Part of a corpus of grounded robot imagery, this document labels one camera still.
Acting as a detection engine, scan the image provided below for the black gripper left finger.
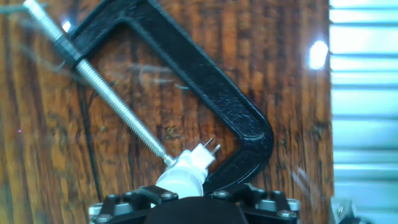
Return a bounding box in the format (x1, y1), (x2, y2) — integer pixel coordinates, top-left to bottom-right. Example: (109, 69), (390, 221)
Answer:
(89, 185), (180, 224)

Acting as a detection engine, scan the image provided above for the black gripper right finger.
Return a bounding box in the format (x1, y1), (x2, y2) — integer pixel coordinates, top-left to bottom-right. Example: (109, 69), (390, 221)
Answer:
(212, 183), (301, 224)

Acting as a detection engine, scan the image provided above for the white plug-in lamp socket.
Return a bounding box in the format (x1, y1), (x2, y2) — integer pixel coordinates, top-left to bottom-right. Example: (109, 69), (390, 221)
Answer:
(169, 138), (222, 179)

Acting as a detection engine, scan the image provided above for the brown wooden board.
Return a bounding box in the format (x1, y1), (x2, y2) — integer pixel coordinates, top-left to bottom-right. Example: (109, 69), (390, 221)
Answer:
(0, 0), (335, 224)

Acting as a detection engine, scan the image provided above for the black C-clamp with steel screw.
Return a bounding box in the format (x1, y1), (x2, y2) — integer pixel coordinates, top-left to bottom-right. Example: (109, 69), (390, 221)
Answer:
(23, 0), (275, 195)

